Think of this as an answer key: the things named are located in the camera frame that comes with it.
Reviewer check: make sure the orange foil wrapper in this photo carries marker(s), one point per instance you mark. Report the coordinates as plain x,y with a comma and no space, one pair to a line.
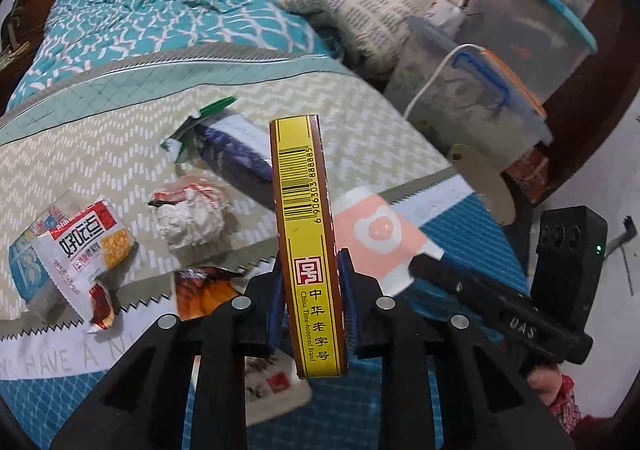
205,292

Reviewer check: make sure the folded checkered blanket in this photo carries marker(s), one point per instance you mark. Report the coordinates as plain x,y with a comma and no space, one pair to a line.
365,9

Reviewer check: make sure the blue dotted packet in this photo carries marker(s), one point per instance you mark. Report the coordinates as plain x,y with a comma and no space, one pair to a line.
25,275

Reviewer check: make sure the white red snack packet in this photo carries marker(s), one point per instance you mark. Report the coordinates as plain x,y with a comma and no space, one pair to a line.
82,255

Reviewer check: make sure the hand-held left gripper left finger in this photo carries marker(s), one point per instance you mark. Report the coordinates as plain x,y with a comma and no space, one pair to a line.
274,302

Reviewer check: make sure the person's right hand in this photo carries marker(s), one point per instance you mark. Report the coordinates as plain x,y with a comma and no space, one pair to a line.
545,382

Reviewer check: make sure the pink white paper packet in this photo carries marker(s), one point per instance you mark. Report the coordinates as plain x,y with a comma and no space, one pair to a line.
380,230

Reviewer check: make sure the orange printed bag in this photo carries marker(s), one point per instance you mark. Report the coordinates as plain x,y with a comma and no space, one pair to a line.
530,174

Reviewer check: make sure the white paper ball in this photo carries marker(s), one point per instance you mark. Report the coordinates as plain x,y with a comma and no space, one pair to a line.
190,215

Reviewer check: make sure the white red small box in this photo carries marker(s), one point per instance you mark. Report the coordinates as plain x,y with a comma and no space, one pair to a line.
272,390

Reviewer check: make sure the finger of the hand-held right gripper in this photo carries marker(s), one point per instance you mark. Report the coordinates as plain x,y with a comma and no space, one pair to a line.
450,282

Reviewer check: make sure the person's right forearm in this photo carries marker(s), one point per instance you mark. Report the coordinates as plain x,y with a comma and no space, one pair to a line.
570,410

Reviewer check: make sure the dark blue carton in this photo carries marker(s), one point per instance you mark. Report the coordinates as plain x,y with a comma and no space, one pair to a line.
235,149

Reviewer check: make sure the cream round bin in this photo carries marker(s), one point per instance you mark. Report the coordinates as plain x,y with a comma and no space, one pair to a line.
487,185

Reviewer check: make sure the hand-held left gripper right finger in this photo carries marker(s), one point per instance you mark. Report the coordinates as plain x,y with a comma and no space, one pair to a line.
347,302

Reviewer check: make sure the yellow box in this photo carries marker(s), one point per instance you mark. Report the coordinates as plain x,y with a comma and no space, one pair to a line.
306,230

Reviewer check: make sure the dark wooden cabinet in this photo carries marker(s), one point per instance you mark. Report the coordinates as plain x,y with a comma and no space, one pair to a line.
595,94

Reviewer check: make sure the green white tube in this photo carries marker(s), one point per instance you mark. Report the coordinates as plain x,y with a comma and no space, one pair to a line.
200,122

